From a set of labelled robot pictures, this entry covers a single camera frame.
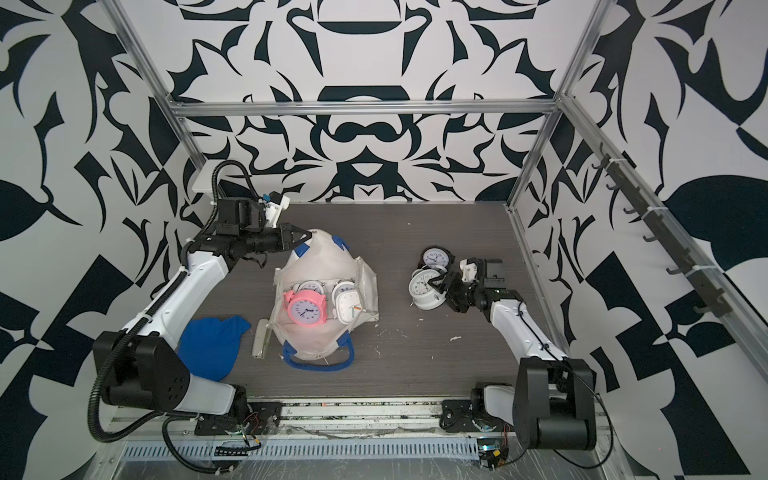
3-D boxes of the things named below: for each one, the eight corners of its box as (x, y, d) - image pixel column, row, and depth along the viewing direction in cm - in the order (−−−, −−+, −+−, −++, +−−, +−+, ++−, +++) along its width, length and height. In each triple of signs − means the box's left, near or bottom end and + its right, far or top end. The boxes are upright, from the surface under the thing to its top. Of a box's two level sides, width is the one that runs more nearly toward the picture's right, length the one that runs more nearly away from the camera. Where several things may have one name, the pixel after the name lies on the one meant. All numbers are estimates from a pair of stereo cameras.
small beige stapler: (254, 358, 85) (248, 353, 82) (263, 324, 92) (258, 318, 88) (265, 358, 85) (260, 353, 82) (273, 324, 92) (269, 318, 88)
